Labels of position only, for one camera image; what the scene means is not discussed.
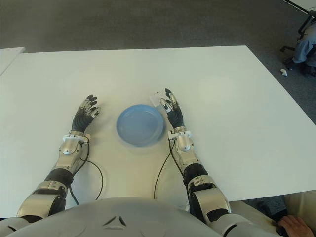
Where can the grey robot torso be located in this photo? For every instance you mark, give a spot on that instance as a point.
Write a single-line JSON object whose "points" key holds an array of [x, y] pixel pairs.
{"points": [[118, 219]]}

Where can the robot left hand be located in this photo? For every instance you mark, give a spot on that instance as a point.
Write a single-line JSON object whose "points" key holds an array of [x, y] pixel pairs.
{"points": [[80, 121]]}

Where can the bystander bare hand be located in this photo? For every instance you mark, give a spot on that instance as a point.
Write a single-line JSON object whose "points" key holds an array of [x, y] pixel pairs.
{"points": [[296, 225]]}

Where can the small white floor object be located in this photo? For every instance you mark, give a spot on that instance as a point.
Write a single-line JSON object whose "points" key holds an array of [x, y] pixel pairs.
{"points": [[284, 72]]}

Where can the white table corner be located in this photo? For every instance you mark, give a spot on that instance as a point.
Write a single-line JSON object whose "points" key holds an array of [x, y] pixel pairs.
{"points": [[308, 3]]}

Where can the seated person in jeans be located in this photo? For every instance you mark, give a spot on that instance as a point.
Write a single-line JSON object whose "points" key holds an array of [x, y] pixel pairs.
{"points": [[302, 50]]}

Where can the beige rounded object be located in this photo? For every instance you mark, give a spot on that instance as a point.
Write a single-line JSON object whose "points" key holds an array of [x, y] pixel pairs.
{"points": [[303, 205]]}

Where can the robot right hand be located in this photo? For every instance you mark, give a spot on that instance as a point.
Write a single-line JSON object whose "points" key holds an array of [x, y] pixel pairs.
{"points": [[176, 118]]}

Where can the white charger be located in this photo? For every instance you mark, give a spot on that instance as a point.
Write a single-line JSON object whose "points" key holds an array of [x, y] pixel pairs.
{"points": [[154, 100]]}

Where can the blue plate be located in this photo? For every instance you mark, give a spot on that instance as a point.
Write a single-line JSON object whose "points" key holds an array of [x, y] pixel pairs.
{"points": [[139, 126]]}

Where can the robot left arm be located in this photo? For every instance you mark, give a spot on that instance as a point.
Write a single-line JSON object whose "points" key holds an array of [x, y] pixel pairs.
{"points": [[70, 148]]}

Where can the black office chair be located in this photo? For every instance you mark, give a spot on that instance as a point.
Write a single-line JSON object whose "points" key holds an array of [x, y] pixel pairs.
{"points": [[304, 23]]}

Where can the white side table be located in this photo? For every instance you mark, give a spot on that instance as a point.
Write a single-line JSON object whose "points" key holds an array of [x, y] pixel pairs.
{"points": [[10, 58]]}

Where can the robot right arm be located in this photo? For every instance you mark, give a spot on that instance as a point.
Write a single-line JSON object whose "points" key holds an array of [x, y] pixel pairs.
{"points": [[184, 144]]}

